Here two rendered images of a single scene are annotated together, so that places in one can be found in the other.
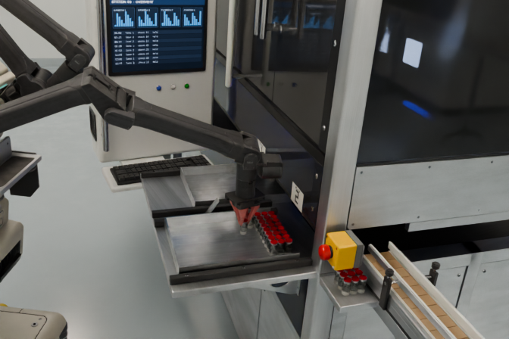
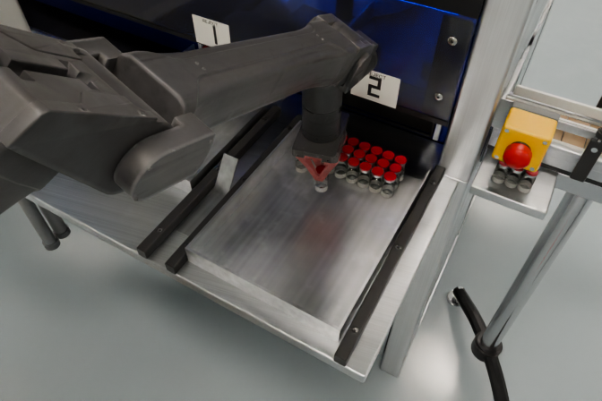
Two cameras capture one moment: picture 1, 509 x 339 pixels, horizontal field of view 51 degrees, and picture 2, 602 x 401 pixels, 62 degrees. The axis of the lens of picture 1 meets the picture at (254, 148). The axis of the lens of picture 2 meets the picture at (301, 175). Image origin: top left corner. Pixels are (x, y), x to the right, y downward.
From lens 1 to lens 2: 1.06 m
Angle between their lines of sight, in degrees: 40
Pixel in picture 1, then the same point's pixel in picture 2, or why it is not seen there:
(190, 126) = (287, 63)
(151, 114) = (219, 88)
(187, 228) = (225, 235)
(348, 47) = not seen: outside the picture
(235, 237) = (309, 201)
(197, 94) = not seen: outside the picture
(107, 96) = (123, 115)
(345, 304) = (545, 204)
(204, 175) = not seen: hidden behind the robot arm
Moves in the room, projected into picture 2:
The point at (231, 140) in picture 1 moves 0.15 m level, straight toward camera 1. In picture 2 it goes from (339, 47) to (454, 110)
